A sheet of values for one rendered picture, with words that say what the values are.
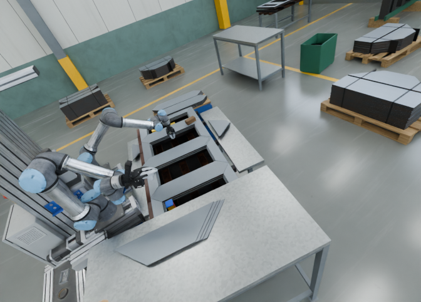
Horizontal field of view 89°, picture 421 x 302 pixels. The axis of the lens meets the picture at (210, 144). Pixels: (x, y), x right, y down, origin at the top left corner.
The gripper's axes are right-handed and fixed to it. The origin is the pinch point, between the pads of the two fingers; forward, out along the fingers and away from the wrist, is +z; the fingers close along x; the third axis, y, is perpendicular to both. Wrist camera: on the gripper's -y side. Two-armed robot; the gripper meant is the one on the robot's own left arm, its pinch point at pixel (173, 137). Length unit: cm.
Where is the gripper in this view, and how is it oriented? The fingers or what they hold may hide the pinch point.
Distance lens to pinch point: 233.6
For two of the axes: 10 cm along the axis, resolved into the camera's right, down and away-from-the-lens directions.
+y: 3.4, 5.5, -7.7
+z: 2.4, 7.4, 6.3
